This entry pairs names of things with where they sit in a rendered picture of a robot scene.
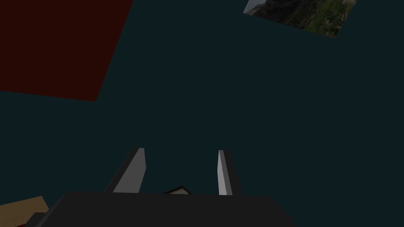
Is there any dark red door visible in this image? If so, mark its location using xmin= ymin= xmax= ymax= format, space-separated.
xmin=0 ymin=0 xmax=134 ymax=102

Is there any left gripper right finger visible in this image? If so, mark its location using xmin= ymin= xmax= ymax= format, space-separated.
xmin=217 ymin=150 xmax=242 ymax=196

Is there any light wooden table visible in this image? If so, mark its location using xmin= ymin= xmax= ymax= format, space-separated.
xmin=0 ymin=195 xmax=50 ymax=227

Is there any landscape picture on wall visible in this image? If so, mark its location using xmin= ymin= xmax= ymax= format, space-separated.
xmin=243 ymin=0 xmax=357 ymax=38

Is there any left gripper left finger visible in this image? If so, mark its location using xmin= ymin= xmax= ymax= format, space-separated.
xmin=104 ymin=147 xmax=147 ymax=194

